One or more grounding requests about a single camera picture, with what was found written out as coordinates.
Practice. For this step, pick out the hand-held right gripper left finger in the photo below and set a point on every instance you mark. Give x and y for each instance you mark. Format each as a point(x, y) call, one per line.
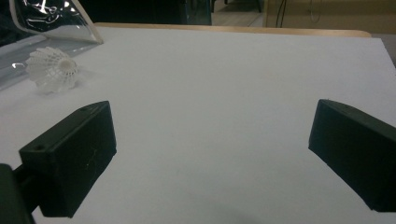
point(73, 158)

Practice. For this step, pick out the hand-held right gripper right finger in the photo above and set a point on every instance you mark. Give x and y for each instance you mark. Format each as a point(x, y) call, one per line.
point(358, 152)

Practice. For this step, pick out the white plastic shuttlecock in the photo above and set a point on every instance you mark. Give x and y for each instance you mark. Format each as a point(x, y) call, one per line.
point(54, 72)

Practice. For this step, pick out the dark cabinet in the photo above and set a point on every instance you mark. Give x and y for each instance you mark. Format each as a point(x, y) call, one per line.
point(146, 11)

